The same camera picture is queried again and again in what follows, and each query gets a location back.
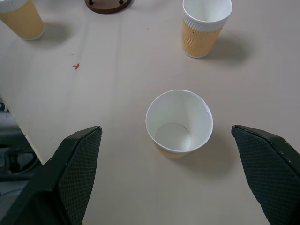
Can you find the orange ripple paper cup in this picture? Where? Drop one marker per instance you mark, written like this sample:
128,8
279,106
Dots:
179,124
203,25
20,18

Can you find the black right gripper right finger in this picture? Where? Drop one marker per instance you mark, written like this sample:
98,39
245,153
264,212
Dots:
267,168

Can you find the red mark on table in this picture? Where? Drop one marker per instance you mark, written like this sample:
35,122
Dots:
76,66

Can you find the dark machine under table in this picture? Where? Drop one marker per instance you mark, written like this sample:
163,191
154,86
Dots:
12,154

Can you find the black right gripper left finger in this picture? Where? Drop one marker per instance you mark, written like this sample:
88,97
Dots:
70,173

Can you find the dark brown round base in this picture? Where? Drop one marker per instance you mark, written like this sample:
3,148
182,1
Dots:
107,5

